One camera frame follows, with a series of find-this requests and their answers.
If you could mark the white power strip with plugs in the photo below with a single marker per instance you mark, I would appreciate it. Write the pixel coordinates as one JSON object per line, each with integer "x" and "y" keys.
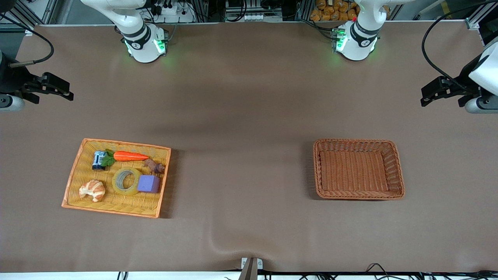
{"x": 173, "y": 13}

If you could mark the small brown toy figure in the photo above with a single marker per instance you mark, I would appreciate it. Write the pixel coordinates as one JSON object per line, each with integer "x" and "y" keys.
{"x": 155, "y": 166}

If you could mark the toy croissant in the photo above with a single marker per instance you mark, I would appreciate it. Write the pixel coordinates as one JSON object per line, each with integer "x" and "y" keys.
{"x": 92, "y": 190}

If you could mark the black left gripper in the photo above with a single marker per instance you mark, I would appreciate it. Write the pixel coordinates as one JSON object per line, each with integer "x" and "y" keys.
{"x": 465, "y": 78}

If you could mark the yellow wicker tray orange rim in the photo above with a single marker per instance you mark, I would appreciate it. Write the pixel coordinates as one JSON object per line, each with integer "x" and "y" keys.
{"x": 116, "y": 202}

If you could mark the metal table edge bracket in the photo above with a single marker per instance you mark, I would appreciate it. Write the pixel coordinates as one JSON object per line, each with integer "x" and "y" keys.
{"x": 251, "y": 266}

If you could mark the yellowish clear tape roll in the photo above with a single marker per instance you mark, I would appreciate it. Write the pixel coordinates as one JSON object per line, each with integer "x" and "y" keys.
{"x": 132, "y": 188}

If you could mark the blue white battery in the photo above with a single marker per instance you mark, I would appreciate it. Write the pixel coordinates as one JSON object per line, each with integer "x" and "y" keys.
{"x": 99, "y": 160}

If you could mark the aluminium frame profile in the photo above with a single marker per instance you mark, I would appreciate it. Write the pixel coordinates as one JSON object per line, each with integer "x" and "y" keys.
{"x": 480, "y": 15}
{"x": 29, "y": 15}

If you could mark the orange snack pile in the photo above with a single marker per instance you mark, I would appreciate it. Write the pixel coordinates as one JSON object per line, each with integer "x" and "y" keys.
{"x": 334, "y": 11}

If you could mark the white slim power strip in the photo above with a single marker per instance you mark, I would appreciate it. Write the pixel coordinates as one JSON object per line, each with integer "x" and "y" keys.
{"x": 243, "y": 17}

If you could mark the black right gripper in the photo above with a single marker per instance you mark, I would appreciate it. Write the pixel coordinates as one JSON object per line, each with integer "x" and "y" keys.
{"x": 11, "y": 81}

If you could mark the orange toy carrot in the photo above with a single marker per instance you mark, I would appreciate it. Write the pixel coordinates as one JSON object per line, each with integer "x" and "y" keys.
{"x": 130, "y": 156}

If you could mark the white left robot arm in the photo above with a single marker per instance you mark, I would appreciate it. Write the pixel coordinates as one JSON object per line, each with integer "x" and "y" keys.
{"x": 356, "y": 42}

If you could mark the brown wicker basket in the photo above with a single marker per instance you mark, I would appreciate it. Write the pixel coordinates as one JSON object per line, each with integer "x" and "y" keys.
{"x": 358, "y": 171}

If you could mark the purple foam cube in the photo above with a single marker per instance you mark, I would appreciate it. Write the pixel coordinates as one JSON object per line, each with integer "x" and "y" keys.
{"x": 148, "y": 184}

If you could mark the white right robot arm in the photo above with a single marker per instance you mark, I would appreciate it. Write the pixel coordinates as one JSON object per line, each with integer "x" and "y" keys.
{"x": 142, "y": 42}

